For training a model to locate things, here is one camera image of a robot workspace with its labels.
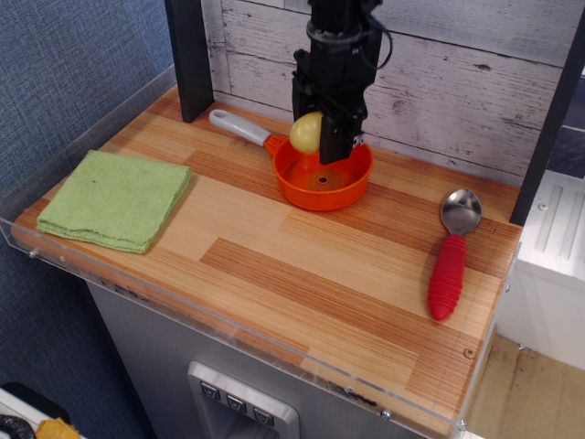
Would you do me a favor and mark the dark grey left post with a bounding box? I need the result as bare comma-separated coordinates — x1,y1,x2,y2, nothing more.
165,0,214,123

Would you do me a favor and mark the red handled metal spoon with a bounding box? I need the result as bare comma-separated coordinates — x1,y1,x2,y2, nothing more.
428,188,482,321

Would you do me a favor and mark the silver dispenser button panel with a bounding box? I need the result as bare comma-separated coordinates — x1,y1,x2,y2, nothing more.
187,360,300,438

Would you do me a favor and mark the dark grey right post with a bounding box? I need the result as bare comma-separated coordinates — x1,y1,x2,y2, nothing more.
509,12,584,226

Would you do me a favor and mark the yellow toy egg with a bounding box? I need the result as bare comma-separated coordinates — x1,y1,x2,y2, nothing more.
289,112,323,155

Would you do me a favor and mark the clear acrylic table guard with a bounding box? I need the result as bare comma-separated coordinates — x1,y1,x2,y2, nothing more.
6,70,520,438

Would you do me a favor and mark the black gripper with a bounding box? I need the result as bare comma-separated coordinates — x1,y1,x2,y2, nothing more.
292,31,382,165

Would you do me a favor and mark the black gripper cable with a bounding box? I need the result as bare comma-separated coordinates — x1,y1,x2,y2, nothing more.
363,13,394,72

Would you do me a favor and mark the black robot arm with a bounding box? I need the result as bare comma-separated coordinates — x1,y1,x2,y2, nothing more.
292,1,383,165

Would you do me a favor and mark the green folded cloth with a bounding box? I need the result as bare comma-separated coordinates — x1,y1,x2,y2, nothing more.
37,150,192,254

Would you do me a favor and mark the grey toy fridge cabinet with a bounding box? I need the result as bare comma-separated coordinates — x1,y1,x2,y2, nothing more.
89,284,416,438

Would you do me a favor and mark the dark grey post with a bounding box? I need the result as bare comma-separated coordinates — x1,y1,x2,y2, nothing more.
165,0,214,123
509,12,584,226

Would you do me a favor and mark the white toy sink unit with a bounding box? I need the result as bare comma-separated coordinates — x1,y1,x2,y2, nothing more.
495,171,584,369

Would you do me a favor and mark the yellow object bottom left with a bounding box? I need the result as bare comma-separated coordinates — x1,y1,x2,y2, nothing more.
36,418,81,439

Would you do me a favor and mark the orange toy pan grey handle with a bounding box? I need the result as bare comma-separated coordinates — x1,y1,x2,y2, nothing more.
209,110,374,211

